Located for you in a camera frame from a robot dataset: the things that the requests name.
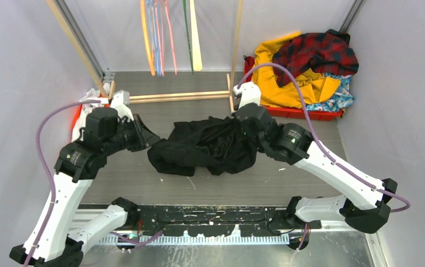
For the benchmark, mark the white and orange clothes pile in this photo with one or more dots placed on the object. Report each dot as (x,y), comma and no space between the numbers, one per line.
(79,120)

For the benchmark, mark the aluminium frame post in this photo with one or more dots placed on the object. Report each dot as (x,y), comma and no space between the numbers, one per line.
(79,36)

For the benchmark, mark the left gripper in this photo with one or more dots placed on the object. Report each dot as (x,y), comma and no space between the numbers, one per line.
(144,136)

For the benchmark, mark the pink hanger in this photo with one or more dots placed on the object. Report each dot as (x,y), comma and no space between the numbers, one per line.
(164,34)

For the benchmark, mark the cream wooden hanger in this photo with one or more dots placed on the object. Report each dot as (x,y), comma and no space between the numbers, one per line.
(195,43)

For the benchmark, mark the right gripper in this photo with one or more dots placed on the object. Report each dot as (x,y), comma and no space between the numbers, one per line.
(233,114)

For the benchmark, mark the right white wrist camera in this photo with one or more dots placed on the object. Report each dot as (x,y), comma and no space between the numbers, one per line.
(239,93)

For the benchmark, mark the wooden clothes rack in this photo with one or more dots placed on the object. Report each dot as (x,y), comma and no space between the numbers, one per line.
(107,85)

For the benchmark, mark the black pleated skirt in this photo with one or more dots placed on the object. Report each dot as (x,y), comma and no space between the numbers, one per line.
(217,144)

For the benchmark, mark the red plastic bin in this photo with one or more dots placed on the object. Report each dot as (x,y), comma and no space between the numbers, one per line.
(288,112)

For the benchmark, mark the red plaid shirt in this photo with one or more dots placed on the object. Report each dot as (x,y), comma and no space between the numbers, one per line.
(327,52)

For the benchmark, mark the blue hanger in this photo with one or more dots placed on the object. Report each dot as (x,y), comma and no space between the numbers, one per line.
(154,35)

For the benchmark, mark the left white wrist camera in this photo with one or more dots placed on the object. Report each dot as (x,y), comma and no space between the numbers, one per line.
(120,102)

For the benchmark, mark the orange hanger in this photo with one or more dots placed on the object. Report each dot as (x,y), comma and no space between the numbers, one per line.
(146,37)

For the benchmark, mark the green hanger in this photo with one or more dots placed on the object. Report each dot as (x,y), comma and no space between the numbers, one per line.
(187,35)

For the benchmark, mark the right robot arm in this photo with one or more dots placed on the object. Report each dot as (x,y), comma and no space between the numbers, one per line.
(363,200)

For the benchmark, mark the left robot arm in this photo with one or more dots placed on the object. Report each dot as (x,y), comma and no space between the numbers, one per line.
(107,131)

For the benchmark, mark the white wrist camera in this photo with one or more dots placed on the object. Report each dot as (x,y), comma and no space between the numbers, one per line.
(120,102)
(239,93)

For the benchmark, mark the yellow garment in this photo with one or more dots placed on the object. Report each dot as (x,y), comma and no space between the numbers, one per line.
(315,87)

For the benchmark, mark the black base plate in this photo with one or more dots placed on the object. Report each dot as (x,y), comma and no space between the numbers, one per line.
(212,221)

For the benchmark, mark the blue patterned garment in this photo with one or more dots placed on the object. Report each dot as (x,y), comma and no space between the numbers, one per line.
(341,98)

